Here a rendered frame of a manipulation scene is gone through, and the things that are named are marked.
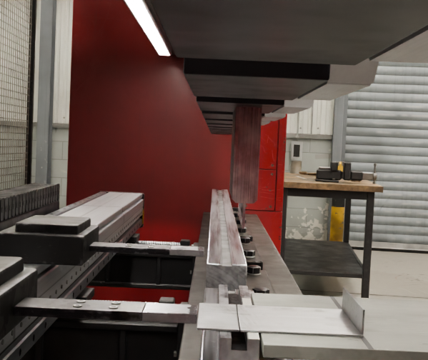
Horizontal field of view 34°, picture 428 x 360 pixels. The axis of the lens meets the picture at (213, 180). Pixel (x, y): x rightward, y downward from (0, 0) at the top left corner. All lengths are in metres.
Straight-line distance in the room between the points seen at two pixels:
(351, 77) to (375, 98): 7.92
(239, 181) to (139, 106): 2.23
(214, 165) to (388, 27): 2.59
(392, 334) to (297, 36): 0.43
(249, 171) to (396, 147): 7.72
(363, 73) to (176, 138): 2.45
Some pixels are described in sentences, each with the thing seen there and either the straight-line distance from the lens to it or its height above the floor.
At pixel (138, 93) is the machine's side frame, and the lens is 2.77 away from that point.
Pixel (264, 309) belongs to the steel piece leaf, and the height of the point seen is 1.00.
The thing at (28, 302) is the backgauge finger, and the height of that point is 1.00.
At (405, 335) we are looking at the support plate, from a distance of 0.59.
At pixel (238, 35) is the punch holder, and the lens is 0.19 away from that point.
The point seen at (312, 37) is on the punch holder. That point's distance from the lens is 0.19.
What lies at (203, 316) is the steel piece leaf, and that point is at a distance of 0.60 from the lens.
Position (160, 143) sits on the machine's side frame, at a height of 1.13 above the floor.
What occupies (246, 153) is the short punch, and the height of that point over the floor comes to 1.14.
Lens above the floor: 1.15
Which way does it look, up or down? 3 degrees down
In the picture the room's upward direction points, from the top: 3 degrees clockwise
